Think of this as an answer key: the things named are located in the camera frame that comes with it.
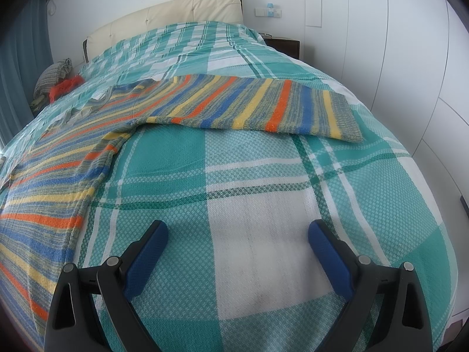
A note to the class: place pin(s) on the dark wooden nightstand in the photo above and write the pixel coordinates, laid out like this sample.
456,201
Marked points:
285,46

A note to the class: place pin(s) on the grey patterned pillow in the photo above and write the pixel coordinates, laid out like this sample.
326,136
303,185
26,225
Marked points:
51,77

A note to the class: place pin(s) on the white cabinet drawers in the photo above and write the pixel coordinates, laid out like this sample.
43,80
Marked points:
403,62

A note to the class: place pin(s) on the cream padded headboard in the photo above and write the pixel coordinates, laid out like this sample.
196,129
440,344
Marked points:
165,18

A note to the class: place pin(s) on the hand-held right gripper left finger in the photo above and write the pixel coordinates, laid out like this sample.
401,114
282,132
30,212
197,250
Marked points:
144,260

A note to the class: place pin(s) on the blue curtain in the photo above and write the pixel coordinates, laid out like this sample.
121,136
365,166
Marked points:
22,62

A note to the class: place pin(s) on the white wall switch panel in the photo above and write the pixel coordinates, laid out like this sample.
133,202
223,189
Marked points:
260,11

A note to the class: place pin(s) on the orange cloth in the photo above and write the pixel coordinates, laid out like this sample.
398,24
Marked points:
66,86

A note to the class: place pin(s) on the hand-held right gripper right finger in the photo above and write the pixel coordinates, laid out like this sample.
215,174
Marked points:
326,256

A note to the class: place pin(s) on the striped knit sweater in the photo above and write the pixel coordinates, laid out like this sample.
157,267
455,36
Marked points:
220,99

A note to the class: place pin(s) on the teal plaid blanket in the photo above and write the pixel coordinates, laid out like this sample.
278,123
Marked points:
256,209

